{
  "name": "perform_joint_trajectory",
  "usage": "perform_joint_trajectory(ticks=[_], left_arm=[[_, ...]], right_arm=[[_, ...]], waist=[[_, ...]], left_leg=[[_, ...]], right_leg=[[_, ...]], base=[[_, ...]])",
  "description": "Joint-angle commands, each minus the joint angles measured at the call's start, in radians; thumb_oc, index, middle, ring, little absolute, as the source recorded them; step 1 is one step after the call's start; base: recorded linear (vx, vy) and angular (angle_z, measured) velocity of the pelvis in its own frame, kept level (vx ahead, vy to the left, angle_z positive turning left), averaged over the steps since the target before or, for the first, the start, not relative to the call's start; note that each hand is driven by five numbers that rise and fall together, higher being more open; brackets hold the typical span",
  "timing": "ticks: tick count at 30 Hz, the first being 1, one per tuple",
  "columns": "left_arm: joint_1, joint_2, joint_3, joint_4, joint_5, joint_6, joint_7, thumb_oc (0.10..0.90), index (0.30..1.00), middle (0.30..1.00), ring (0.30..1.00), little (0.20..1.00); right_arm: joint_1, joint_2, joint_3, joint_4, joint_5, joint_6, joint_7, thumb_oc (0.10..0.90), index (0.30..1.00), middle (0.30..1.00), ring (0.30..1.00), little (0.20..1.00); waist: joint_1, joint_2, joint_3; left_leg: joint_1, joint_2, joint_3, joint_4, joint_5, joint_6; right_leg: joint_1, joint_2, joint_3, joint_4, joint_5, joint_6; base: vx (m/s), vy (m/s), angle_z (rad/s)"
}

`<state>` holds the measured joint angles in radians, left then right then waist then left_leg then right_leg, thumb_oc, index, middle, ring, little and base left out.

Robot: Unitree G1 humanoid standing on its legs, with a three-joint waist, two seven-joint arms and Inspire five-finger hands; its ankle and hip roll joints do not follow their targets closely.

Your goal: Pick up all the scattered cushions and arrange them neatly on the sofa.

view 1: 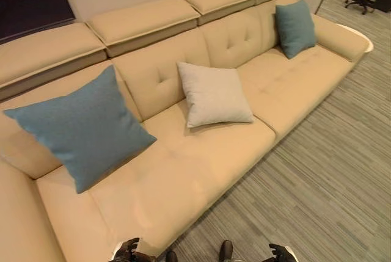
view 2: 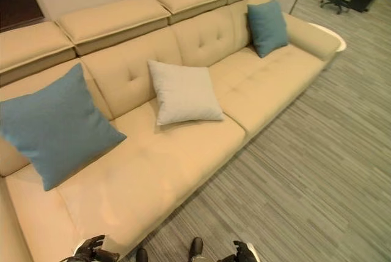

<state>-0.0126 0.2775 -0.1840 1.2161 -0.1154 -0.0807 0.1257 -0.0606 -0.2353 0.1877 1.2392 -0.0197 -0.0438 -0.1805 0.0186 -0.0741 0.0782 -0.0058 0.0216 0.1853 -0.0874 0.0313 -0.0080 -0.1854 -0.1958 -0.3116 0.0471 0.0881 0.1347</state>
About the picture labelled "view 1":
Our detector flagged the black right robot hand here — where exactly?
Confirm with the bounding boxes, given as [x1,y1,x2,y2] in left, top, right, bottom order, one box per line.
[268,243,296,262]

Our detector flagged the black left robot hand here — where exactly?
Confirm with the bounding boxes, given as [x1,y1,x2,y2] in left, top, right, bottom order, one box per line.
[112,237,142,262]

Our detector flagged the beige leather sofa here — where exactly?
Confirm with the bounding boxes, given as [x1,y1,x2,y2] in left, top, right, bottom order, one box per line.
[0,0,374,262]

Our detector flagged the dark right robot foot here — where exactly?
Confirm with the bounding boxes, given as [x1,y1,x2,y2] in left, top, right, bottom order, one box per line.
[220,240,234,262]

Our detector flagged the large blue cushion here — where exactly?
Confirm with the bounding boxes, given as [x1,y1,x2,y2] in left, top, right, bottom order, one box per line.
[2,65,158,195]

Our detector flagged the beige cushion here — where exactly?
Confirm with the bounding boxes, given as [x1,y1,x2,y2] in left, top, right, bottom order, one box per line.
[176,61,255,128]

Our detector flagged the small blue cushion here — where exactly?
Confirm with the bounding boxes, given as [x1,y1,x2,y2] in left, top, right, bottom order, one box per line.
[274,0,318,60]

